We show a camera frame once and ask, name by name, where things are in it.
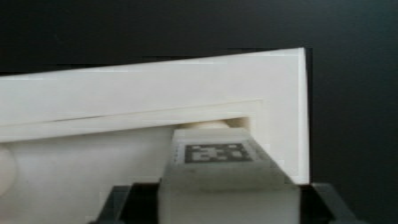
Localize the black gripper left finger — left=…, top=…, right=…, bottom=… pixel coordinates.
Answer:
left=94, top=183, right=158, bottom=224

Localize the white table leg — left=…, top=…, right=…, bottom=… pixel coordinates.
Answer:
left=158, top=121, right=300, bottom=224

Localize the white square tabletop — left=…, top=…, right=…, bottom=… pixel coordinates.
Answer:
left=0, top=99, right=268, bottom=224

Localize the white obstacle fence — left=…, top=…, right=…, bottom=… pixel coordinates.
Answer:
left=0, top=48, right=309, bottom=184

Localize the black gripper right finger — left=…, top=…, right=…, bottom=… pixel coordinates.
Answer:
left=300, top=183, right=359, bottom=224

